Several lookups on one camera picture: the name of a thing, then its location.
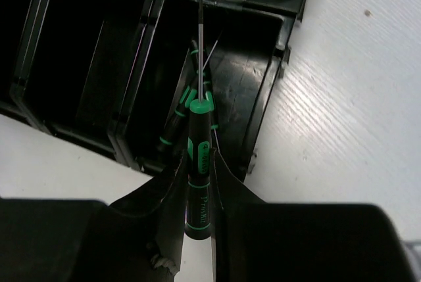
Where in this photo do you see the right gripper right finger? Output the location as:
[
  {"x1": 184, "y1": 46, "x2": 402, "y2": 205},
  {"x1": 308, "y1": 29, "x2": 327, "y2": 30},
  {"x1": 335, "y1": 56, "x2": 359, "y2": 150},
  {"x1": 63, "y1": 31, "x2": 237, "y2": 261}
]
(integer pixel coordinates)
[{"x1": 210, "y1": 150, "x2": 411, "y2": 281}]

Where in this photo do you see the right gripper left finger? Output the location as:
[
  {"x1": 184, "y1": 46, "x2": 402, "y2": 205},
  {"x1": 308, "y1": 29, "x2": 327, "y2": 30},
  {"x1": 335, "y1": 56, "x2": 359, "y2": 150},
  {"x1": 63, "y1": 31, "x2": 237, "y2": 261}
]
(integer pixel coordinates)
[{"x1": 1, "y1": 153, "x2": 187, "y2": 281}]

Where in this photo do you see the green black precision screwdriver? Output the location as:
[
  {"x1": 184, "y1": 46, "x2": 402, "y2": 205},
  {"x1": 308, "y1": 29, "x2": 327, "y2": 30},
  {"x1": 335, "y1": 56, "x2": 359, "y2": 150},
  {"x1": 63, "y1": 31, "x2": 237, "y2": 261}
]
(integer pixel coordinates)
[{"x1": 156, "y1": 37, "x2": 199, "y2": 154}]

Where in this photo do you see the black six-compartment tray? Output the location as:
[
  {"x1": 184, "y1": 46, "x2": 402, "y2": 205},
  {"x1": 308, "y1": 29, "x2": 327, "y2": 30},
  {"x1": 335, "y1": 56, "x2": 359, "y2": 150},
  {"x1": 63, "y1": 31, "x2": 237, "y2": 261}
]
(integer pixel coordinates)
[{"x1": 1, "y1": 0, "x2": 306, "y2": 179}]

